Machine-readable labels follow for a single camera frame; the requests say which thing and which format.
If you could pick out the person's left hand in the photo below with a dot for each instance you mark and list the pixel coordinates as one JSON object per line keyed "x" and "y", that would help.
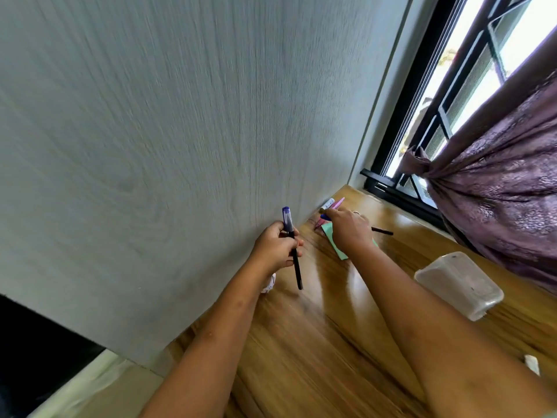
{"x": 272, "y": 250}

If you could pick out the person's right hand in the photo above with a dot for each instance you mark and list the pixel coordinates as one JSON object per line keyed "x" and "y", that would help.
{"x": 352, "y": 230}

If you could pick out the green sticky note pad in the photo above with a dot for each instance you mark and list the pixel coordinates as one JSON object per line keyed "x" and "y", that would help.
{"x": 337, "y": 248}

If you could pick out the pink highlighter pen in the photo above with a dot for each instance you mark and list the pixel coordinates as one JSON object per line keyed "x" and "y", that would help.
{"x": 338, "y": 203}

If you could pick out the dark pen blue cap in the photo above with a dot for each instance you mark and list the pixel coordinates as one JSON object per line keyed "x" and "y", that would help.
{"x": 297, "y": 269}

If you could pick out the white paper ball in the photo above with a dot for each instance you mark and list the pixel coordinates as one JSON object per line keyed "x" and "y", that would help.
{"x": 269, "y": 285}

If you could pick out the clear plastic container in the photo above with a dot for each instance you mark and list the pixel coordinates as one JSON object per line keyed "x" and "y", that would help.
{"x": 459, "y": 285}

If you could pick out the white eraser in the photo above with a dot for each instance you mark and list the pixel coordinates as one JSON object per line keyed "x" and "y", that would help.
{"x": 531, "y": 364}

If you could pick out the person's left forearm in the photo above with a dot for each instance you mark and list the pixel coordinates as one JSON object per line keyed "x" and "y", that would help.
{"x": 204, "y": 352}

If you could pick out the person's right forearm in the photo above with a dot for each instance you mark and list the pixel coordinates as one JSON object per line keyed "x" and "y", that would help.
{"x": 435, "y": 343}

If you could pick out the purple patterned curtain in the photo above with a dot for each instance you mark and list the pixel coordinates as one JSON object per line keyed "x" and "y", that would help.
{"x": 500, "y": 191}

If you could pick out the black chair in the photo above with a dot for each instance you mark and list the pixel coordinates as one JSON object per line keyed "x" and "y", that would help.
{"x": 35, "y": 356}

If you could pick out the black window frame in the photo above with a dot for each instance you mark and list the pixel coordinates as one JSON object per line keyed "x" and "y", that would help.
{"x": 413, "y": 104}

